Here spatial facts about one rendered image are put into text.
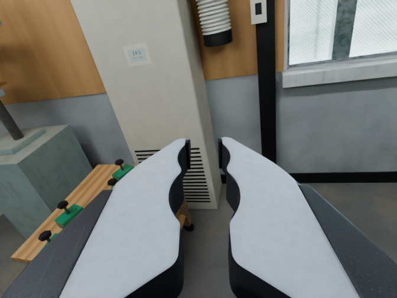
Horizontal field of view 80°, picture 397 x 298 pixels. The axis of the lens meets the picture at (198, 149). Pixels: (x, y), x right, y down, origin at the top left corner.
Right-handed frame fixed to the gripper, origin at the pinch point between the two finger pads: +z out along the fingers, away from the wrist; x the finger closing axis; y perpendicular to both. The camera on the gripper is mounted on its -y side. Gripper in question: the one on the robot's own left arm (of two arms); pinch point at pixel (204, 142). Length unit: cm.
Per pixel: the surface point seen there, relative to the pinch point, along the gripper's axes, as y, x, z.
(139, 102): 42, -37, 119
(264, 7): -1, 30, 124
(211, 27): 6, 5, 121
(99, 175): 80, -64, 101
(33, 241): 82, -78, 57
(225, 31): 8, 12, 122
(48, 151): 74, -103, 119
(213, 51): 20, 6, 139
